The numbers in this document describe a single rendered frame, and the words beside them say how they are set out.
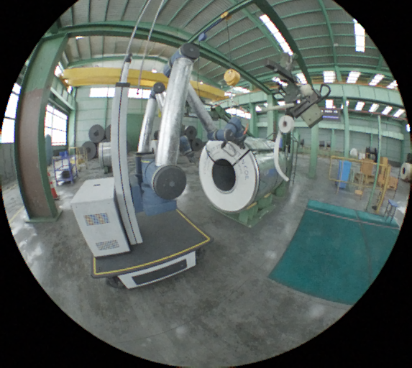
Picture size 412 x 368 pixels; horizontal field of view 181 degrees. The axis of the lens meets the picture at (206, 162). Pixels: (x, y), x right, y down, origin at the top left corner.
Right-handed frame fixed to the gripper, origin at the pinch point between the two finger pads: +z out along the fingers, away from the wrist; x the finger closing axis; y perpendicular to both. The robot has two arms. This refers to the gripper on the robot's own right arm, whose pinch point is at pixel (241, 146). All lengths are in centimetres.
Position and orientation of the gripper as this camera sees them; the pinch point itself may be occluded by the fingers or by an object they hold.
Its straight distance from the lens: 146.4
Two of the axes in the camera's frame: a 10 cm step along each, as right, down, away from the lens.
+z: 3.9, 5.4, 7.4
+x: 7.7, -6.4, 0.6
